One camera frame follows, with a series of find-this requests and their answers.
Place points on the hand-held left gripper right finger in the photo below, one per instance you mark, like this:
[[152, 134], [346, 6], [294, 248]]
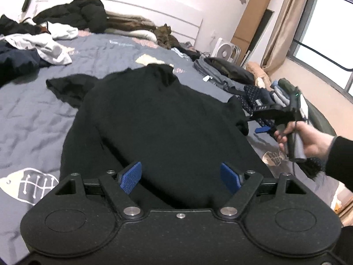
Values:
[[230, 178]]

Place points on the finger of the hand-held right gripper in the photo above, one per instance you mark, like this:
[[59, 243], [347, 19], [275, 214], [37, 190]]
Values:
[[267, 110], [263, 129]]

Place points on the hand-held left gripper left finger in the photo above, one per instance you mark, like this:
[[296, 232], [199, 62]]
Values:
[[131, 178]]

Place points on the black sweater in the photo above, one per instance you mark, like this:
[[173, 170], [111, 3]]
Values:
[[165, 129]]

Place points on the person's right forearm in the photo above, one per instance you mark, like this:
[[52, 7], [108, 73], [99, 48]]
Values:
[[342, 154]]

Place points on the stack of folded clothes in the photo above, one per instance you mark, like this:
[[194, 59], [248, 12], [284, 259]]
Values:
[[264, 93]]

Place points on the person's right hand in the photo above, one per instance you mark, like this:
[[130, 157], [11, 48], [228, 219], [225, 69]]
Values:
[[314, 140]]

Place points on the beige plush toy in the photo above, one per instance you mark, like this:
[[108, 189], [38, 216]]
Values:
[[259, 73]]

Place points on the grey folded garment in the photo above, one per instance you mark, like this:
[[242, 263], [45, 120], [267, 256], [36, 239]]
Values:
[[209, 73]]

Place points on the white fan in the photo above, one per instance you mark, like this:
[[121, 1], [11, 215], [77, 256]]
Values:
[[224, 51]]

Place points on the black board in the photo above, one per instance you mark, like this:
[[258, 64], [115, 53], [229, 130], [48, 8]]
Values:
[[263, 27]]

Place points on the beige curtain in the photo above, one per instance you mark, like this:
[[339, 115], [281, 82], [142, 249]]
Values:
[[289, 19]]

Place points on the brown cardboard roll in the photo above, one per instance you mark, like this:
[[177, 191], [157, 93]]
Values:
[[253, 19]]

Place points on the window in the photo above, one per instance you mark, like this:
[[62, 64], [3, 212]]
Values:
[[331, 19]]

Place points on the grey fish-print blanket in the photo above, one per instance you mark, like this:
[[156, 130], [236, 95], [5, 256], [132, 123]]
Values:
[[41, 116]]

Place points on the tabby cat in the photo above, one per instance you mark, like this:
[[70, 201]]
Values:
[[165, 37]]

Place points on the white pillow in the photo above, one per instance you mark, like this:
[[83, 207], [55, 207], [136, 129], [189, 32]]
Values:
[[143, 34]]

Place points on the brown fur coat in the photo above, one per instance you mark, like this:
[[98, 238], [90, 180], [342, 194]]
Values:
[[129, 22]]

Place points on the white grey shirt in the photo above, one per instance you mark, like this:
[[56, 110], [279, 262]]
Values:
[[41, 45]]

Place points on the navy garment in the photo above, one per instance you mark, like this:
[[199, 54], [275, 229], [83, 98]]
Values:
[[19, 60]]

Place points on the small white shirt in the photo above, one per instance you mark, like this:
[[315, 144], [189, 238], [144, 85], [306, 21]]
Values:
[[63, 30]]

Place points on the black puffer jacket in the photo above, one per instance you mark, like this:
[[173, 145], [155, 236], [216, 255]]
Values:
[[82, 13]]

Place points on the black crumpled garment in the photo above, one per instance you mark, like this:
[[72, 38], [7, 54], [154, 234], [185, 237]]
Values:
[[16, 26]]

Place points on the black wall-hung device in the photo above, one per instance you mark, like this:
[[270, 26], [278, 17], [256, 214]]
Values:
[[26, 2]]

